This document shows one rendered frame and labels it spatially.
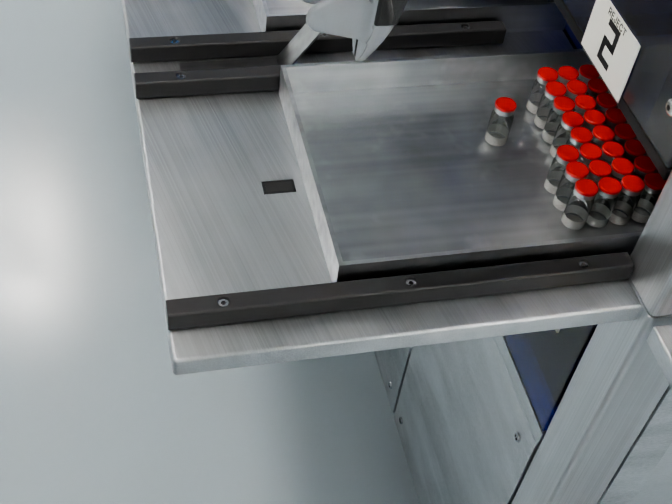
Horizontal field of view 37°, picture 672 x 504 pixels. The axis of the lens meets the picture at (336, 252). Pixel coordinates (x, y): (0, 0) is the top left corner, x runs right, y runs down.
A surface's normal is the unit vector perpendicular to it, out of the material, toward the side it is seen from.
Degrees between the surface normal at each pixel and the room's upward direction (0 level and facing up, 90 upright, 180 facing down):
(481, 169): 0
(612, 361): 90
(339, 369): 0
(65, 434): 0
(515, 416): 90
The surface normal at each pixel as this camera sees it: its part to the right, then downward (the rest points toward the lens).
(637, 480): 0.22, 0.74
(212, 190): 0.10, -0.66
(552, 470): -0.97, 0.10
